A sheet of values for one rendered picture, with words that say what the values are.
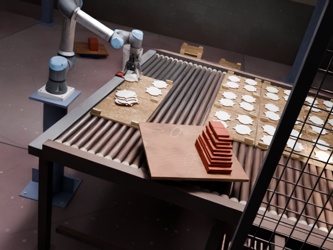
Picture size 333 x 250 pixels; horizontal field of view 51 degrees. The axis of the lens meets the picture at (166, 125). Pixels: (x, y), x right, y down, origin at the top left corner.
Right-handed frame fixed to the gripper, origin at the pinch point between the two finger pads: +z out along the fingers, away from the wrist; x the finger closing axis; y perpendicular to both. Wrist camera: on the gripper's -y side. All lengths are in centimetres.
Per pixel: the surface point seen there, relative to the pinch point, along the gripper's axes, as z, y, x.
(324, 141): 10, -11, 145
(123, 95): 5.7, 18.8, 1.8
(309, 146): 10, 3, 133
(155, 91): 10.2, -12.0, 16.5
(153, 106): 10.8, 11.9, 22.4
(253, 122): 11, -9, 94
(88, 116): 12, 48, -10
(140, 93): 11.2, -3.6, 7.8
